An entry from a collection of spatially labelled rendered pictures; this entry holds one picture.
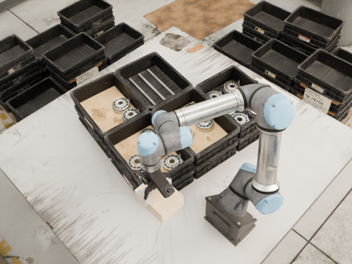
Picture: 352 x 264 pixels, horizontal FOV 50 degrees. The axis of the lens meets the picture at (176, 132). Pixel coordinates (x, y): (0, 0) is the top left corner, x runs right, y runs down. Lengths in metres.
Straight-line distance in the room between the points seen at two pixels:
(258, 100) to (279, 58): 1.86
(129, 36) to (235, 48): 0.96
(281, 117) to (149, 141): 0.48
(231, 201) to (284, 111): 0.54
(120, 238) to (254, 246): 0.65
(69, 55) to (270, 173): 2.14
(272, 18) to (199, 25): 0.87
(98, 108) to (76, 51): 1.09
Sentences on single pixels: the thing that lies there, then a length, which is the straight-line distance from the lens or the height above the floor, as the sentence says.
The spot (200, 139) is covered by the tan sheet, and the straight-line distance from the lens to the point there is 2.05.
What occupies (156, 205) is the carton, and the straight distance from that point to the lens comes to 1.51.
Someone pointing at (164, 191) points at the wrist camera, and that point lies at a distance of 1.41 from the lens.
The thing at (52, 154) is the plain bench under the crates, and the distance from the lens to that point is 2.29.
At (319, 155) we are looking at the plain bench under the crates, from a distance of 2.26.
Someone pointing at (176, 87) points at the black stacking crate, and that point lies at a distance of 2.32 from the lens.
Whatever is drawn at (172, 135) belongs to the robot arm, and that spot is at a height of 1.43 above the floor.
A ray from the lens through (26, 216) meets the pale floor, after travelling 2.97.
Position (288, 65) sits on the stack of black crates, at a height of 0.38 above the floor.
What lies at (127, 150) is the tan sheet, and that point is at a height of 0.83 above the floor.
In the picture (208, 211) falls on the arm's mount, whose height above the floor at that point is 0.79.
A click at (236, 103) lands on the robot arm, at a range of 1.49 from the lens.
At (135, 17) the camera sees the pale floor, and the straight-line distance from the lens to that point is 4.42.
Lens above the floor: 2.45
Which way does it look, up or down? 51 degrees down
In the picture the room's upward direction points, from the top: 3 degrees counter-clockwise
